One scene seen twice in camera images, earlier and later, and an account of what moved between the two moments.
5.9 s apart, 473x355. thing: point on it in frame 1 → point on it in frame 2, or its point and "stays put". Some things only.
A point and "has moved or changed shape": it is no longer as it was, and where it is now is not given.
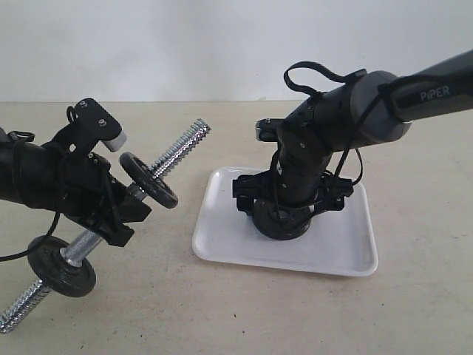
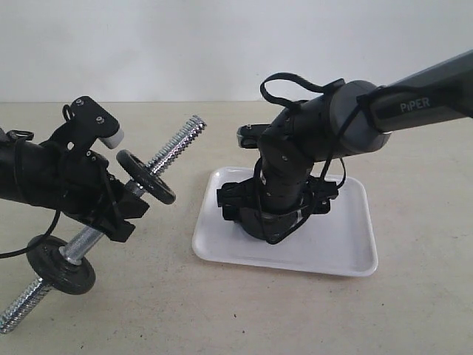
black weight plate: x=281 y=222 has moved or changed shape
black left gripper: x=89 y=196 stays put
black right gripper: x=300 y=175 → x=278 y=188
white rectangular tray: x=338 y=241 stays put
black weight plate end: x=156 y=188 stays put
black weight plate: x=49 y=267 stays put
